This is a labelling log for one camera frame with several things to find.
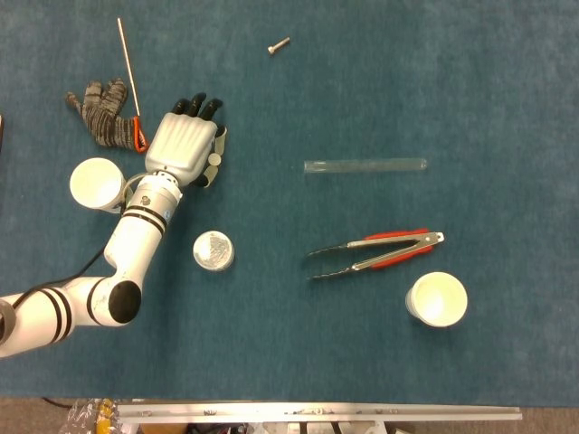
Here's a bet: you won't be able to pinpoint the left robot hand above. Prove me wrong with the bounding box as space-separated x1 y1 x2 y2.
144 91 229 189

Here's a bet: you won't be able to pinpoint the clear glass test tube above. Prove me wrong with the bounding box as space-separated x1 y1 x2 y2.
303 157 429 175

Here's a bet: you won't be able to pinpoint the grey knit work glove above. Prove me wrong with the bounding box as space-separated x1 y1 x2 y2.
64 78 149 155

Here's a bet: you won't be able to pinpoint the paper cup blue flower print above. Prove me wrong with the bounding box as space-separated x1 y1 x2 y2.
69 156 128 213

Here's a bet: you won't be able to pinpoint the clear round paper clip box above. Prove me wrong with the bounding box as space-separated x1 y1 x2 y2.
192 230 236 272

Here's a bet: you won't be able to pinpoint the silver bolt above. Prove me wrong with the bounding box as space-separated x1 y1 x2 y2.
267 36 291 57

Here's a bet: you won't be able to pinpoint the blue table cloth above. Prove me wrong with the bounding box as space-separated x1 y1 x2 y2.
0 0 579 401

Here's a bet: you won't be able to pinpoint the clear plastic bag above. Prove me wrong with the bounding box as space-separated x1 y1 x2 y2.
62 397 121 434

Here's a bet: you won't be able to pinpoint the paper cup dark print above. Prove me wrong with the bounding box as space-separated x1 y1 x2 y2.
404 271 469 328

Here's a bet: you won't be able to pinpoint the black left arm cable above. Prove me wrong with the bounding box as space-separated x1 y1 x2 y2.
11 246 108 308

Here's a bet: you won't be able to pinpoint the steel tongs red handles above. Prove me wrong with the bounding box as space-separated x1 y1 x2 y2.
307 228 445 280

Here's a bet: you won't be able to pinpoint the aluminium profile rail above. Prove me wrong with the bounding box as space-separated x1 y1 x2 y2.
116 400 524 424

